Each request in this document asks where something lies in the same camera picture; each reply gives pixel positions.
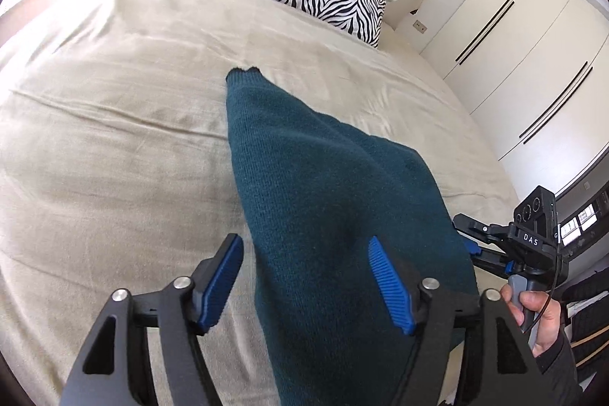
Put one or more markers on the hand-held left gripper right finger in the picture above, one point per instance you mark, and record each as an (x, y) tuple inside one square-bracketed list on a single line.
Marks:
[(390, 287)]

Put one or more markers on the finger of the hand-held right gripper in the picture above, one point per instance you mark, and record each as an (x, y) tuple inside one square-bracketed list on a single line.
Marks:
[(490, 262), (483, 229)]

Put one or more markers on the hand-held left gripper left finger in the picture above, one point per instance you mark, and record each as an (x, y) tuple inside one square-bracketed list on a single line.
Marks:
[(219, 287)]

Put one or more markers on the white wardrobe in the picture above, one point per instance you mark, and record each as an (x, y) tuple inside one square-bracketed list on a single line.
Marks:
[(523, 35)]

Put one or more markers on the beige bed cover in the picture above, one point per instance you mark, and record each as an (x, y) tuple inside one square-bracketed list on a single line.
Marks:
[(119, 101)]

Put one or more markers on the person's right hand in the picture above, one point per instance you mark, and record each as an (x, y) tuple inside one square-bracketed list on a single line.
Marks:
[(547, 315)]

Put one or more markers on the dark wall shelf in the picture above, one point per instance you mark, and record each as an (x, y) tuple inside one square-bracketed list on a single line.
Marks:
[(585, 220)]

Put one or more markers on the person's right forearm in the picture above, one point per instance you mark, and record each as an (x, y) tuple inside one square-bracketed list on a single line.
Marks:
[(561, 370)]

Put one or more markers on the wall power outlet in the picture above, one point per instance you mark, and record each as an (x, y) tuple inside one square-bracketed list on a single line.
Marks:
[(419, 26)]

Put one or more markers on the dark teal knit sweater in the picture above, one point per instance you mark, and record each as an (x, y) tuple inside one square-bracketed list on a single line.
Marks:
[(314, 206)]

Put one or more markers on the dark bag with stripes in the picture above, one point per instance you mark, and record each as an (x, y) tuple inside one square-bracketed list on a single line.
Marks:
[(587, 320)]

